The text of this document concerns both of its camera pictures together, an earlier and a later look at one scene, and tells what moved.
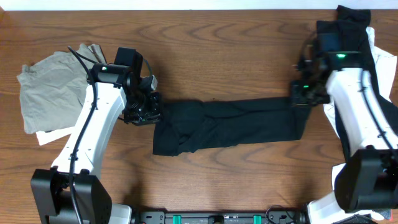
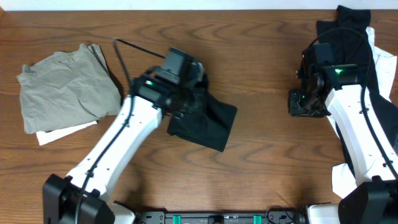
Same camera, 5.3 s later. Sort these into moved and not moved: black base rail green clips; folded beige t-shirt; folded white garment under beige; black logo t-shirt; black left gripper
Moved: black left gripper; black logo t-shirt
Not moved: folded beige t-shirt; black base rail green clips; folded white garment under beige
